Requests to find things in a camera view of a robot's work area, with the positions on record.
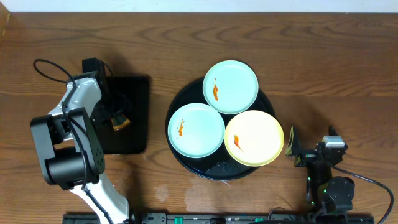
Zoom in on orange green sponge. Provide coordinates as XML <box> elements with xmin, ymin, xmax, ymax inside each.
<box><xmin>111</xmin><ymin>114</ymin><xmax>131</xmax><ymax>131</ymax></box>

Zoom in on light blue plate front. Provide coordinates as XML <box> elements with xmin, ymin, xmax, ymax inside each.
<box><xmin>167</xmin><ymin>103</ymin><xmax>225</xmax><ymax>159</ymax></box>

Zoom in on light blue plate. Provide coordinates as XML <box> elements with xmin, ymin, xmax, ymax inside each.
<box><xmin>203</xmin><ymin>60</ymin><xmax>259</xmax><ymax>114</ymax></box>
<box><xmin>167</xmin><ymin>103</ymin><xmax>225</xmax><ymax>159</ymax></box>

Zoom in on light blue plate back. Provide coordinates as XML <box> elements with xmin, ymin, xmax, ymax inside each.
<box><xmin>203</xmin><ymin>60</ymin><xmax>259</xmax><ymax>114</ymax></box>

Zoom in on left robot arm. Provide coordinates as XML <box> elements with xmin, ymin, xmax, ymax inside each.
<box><xmin>30</xmin><ymin>72</ymin><xmax>130</xmax><ymax>223</ymax></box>

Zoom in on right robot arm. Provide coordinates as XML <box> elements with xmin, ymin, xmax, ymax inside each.
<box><xmin>285</xmin><ymin>126</ymin><xmax>355</xmax><ymax>223</ymax></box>

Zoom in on rectangular black tray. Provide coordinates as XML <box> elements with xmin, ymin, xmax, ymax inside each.
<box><xmin>95</xmin><ymin>76</ymin><xmax>149</xmax><ymax>154</ymax></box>

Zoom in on yellow plate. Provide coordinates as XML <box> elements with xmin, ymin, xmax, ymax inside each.
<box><xmin>224</xmin><ymin>110</ymin><xmax>284</xmax><ymax>167</ymax></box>

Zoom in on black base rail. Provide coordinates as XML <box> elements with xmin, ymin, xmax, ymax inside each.
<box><xmin>62</xmin><ymin>211</ymin><xmax>376</xmax><ymax>224</ymax></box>

